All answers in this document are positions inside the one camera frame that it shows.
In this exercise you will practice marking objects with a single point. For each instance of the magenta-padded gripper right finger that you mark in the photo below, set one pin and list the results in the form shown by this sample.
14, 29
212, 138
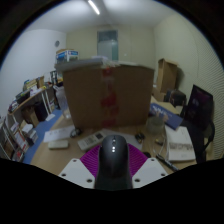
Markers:
148, 171

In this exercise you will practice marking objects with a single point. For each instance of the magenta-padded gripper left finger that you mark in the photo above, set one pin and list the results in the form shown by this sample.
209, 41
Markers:
75, 171

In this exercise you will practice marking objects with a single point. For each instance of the black computer mouse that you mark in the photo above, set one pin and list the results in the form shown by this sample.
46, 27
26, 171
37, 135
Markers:
113, 163

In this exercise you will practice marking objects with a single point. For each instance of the black marker pen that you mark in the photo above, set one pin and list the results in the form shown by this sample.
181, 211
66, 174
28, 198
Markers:
167, 163

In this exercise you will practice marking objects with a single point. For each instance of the plain white remote control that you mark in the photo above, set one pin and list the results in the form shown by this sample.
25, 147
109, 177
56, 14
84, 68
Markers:
58, 144

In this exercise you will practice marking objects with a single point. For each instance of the white remote with display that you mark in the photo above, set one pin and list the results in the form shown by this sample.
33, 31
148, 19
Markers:
90, 141

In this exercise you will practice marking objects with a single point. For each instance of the small black device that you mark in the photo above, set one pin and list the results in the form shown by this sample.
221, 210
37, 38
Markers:
140, 137

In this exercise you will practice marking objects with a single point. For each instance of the white open book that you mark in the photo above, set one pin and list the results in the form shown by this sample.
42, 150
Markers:
180, 143

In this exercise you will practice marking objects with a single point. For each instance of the clear round plastic container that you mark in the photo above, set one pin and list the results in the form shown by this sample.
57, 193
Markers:
155, 125

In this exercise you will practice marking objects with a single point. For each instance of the black office chair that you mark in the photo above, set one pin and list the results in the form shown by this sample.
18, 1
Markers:
198, 143

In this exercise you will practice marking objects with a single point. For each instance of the blue printed box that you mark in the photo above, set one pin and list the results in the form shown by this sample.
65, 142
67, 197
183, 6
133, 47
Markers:
166, 116

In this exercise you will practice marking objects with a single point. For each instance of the shelf unit with books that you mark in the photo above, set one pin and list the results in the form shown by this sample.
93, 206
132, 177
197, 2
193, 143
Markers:
16, 140

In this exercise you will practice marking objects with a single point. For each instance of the clear plastic jar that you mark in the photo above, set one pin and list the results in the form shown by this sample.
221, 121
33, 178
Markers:
62, 101

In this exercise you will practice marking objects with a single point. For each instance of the large brown cardboard box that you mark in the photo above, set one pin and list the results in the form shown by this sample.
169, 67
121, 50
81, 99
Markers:
86, 96

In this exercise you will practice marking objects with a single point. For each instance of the wooden side desk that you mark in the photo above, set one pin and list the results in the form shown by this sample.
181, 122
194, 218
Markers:
30, 100

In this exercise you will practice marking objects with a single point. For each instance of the upright open cardboard box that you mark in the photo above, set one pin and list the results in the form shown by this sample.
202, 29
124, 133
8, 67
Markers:
166, 75

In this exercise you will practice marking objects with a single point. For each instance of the blue and white cabinet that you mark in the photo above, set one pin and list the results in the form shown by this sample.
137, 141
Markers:
66, 55

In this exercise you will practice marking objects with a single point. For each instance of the grey door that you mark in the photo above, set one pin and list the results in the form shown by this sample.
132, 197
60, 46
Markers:
107, 45

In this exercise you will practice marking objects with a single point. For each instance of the ceiling tube light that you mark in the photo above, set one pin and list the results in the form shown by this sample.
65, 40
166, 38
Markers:
94, 6

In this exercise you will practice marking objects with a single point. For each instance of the round wall clock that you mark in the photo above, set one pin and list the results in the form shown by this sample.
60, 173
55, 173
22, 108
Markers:
56, 43

